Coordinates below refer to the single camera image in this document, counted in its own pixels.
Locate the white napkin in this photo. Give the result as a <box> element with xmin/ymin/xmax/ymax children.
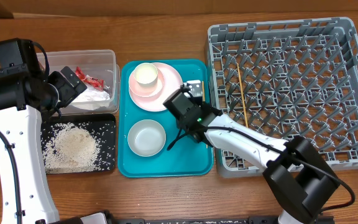
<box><xmin>70</xmin><ymin>83</ymin><xmax>111</xmax><ymax>110</ymax></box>

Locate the red snack wrapper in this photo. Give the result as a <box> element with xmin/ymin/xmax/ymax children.
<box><xmin>75</xmin><ymin>67</ymin><xmax>104</xmax><ymax>91</ymax></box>

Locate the grey bowl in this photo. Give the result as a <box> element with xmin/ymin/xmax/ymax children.
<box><xmin>127</xmin><ymin>119</ymin><xmax>166</xmax><ymax>157</ymax></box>

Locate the white rice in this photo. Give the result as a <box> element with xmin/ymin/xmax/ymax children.
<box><xmin>42</xmin><ymin>121</ymin><xmax>115</xmax><ymax>174</ymax></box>

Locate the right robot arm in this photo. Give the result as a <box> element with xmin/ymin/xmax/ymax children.
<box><xmin>164</xmin><ymin>85</ymin><xmax>339</xmax><ymax>223</ymax></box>

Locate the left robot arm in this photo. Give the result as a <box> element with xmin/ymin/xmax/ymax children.
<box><xmin>0</xmin><ymin>67</ymin><xmax>86</xmax><ymax>223</ymax></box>

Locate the large pink plate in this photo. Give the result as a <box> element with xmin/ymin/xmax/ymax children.
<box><xmin>129</xmin><ymin>62</ymin><xmax>183</xmax><ymax>112</ymax></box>

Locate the clear plastic storage bin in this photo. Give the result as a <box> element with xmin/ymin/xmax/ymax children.
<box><xmin>46</xmin><ymin>49</ymin><xmax>121</xmax><ymax>115</ymax></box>

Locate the small pink plate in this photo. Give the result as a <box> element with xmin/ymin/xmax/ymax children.
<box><xmin>129</xmin><ymin>69</ymin><xmax>165</xmax><ymax>98</ymax></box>

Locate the teal plastic serving tray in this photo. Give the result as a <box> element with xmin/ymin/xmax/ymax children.
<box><xmin>117</xmin><ymin>61</ymin><xmax>214</xmax><ymax>178</ymax></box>

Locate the white cup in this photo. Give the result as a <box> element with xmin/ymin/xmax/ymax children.
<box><xmin>134</xmin><ymin>63</ymin><xmax>158</xmax><ymax>88</ymax></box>

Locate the black plastic tray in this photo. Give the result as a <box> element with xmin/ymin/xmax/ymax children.
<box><xmin>40</xmin><ymin>113</ymin><xmax>117</xmax><ymax>174</ymax></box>

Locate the grey plastic dish rack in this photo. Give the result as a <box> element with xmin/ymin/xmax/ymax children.
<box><xmin>206</xmin><ymin>17</ymin><xmax>358</xmax><ymax>170</ymax></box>

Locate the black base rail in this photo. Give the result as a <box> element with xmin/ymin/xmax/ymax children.
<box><xmin>106</xmin><ymin>211</ymin><xmax>278</xmax><ymax>224</ymax></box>

